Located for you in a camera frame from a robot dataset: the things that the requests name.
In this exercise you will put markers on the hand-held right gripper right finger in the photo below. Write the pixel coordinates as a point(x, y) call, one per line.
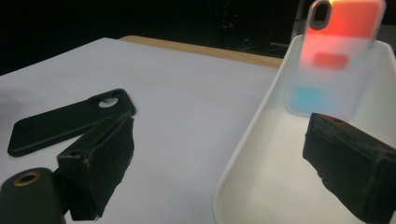
point(351, 161)

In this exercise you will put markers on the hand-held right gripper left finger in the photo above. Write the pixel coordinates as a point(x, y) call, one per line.
point(99, 161)

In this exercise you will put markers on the black phone case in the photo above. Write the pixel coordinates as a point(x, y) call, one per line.
point(53, 127)

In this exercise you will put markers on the white plastic tray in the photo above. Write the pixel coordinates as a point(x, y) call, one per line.
point(274, 174)

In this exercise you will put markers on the iridescent phone case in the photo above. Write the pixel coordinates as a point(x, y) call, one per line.
point(336, 62)

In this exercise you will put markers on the white board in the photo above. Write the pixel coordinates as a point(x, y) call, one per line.
point(186, 124)

